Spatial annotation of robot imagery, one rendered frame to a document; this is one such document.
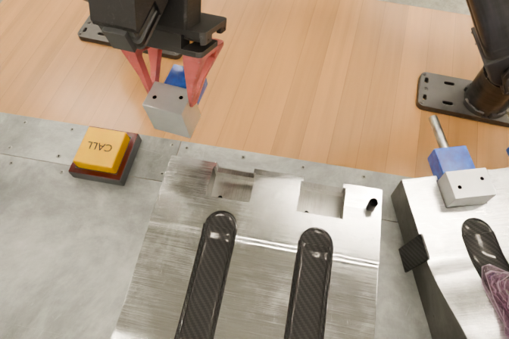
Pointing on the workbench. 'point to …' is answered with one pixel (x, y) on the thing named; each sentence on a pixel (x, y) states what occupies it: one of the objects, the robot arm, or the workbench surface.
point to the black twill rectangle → (414, 253)
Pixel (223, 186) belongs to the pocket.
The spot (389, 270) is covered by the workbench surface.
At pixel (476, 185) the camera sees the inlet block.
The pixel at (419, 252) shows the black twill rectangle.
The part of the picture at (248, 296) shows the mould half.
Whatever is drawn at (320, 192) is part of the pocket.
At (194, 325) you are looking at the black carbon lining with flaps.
